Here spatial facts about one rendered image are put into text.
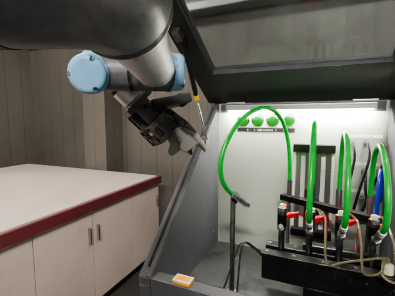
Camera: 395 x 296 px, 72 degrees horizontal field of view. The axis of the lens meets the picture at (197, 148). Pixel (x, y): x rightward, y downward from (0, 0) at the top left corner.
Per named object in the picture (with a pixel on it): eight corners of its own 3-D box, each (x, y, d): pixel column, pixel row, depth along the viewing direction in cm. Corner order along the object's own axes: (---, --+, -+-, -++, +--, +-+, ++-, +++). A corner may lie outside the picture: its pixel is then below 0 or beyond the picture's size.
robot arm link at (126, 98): (130, 81, 71) (140, 69, 64) (143, 94, 72) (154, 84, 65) (110, 100, 68) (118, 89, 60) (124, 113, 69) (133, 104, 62)
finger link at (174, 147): (175, 165, 77) (157, 142, 72) (187, 150, 80) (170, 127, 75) (182, 167, 75) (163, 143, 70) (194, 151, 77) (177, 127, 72)
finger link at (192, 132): (190, 141, 70) (163, 121, 70) (193, 136, 71) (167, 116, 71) (194, 134, 66) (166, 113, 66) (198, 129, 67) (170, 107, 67)
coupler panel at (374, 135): (340, 211, 99) (345, 125, 96) (340, 208, 103) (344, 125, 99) (382, 215, 94) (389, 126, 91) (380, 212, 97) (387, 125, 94)
